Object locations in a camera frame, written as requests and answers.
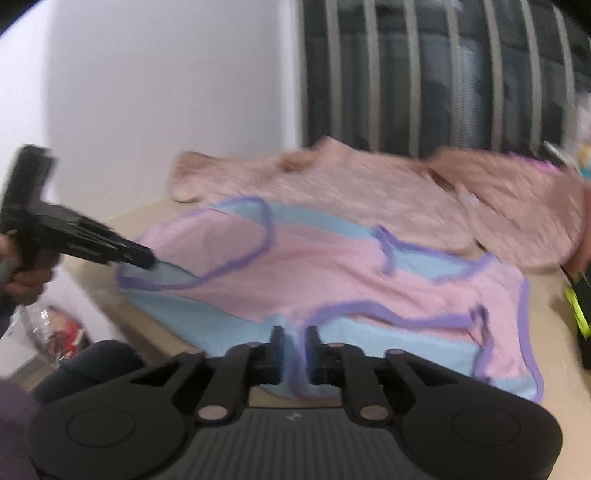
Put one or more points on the pink blue purple-trimmed garment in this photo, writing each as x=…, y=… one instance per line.
x=323, y=267

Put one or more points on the clear plastic snack bag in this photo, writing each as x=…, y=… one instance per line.
x=55, y=332

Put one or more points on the person's purple top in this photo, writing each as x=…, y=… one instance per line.
x=14, y=429

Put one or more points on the black neon yellow object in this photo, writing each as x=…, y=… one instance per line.
x=578, y=307

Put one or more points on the steel window railing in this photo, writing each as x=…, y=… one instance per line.
x=414, y=92

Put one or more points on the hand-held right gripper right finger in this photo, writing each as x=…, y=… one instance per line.
x=312, y=360

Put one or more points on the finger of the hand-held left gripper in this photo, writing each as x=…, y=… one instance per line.
x=136, y=254

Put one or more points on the dark framed window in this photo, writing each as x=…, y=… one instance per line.
x=475, y=92

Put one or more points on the person's left hand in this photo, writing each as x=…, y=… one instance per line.
x=30, y=284

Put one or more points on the peach pink garment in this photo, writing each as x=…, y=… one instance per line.
x=346, y=194
x=521, y=212

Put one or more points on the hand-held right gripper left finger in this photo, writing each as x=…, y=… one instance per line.
x=278, y=357

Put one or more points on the person's dark trouser leg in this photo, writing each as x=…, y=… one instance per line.
x=92, y=364

